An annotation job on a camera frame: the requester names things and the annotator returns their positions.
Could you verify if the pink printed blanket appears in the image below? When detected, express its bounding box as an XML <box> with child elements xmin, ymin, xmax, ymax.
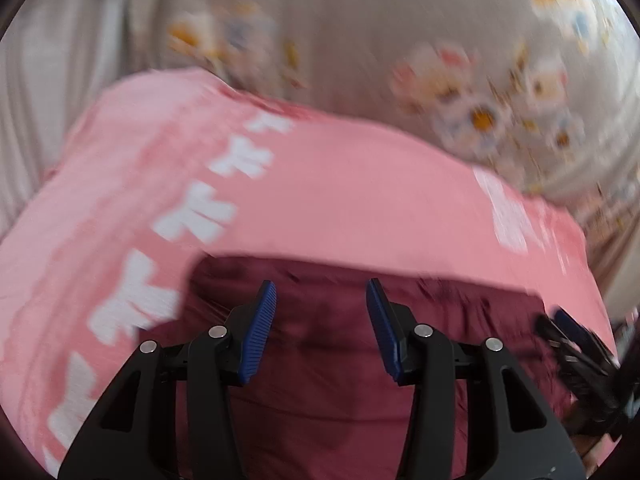
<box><xmin>0</xmin><ymin>67</ymin><xmax>615</xmax><ymax>480</ymax></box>

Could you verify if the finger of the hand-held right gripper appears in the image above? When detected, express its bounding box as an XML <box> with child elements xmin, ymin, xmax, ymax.
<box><xmin>535</xmin><ymin>313</ymin><xmax>587</xmax><ymax>367</ymax></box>
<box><xmin>553</xmin><ymin>308</ymin><xmax>617</xmax><ymax>367</ymax></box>

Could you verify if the grey floral sheet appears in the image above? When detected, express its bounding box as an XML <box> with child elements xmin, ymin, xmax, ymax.
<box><xmin>160</xmin><ymin>0</ymin><xmax>640</xmax><ymax>286</ymax></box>

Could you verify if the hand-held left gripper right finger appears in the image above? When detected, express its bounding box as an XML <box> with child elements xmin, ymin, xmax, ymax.
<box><xmin>366</xmin><ymin>277</ymin><xmax>587</xmax><ymax>480</ymax></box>

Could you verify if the white satin curtain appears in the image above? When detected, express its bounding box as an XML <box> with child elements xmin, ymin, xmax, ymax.
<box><xmin>0</xmin><ymin>0</ymin><xmax>173</xmax><ymax>233</ymax></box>

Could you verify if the maroon puffer jacket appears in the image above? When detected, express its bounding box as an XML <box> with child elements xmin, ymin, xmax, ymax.
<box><xmin>140</xmin><ymin>255</ymin><xmax>622</xmax><ymax>480</ymax></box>

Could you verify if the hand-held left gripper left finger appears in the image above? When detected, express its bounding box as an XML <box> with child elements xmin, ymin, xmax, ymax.
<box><xmin>57</xmin><ymin>280</ymin><xmax>277</xmax><ymax>480</ymax></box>

